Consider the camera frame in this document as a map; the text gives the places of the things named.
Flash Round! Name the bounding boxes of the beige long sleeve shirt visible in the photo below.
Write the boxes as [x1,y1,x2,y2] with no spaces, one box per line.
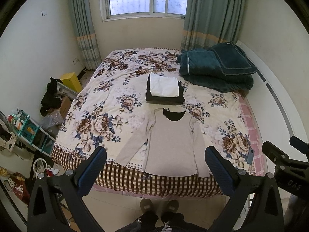
[115,108,210,177]

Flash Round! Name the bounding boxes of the smartphone on bed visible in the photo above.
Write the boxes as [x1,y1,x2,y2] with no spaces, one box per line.
[246,148,255,165]

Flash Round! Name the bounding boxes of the red printed bag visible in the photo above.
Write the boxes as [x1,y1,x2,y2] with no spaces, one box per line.
[8,173,30,206]

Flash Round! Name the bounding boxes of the white bed headboard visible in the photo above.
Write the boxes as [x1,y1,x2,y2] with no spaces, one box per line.
[236,41,308,162]

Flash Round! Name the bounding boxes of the left shoe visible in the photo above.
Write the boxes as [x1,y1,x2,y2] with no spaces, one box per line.
[140,199,154,214]

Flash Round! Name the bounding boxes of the shoe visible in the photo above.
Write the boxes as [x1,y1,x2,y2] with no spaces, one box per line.
[140,199,154,214]
[166,200,179,213]

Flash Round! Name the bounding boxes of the teal storage rack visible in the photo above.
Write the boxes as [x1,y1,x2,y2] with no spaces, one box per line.
[7,110,55,157]

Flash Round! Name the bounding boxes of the cardboard box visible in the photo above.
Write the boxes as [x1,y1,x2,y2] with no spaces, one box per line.
[59,96,71,119]

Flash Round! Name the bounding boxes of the floral bed blanket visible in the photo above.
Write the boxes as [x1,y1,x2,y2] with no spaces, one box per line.
[51,48,261,197]

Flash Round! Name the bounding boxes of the right shoe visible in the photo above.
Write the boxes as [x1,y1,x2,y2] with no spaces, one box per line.
[166,200,179,213]

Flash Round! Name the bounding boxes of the yellow box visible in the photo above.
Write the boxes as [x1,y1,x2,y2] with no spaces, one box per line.
[60,72,83,93]

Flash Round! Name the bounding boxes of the dark green pillow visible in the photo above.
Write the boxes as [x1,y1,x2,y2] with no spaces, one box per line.
[210,42,257,75]

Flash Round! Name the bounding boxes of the dark green folded quilt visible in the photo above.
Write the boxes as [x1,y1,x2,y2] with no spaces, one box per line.
[176,49,254,93]

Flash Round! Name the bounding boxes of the right green striped curtain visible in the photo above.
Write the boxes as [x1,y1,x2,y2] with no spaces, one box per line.
[181,0,246,50]

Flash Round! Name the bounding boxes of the green striped curtain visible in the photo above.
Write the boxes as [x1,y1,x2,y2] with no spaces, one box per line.
[69,0,102,70]
[181,0,246,50]

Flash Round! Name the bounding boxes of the left green striped curtain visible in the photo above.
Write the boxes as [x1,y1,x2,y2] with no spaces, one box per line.
[69,0,102,70]

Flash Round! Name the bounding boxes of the wall power outlet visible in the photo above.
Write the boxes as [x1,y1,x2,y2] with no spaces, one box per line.
[73,58,80,65]

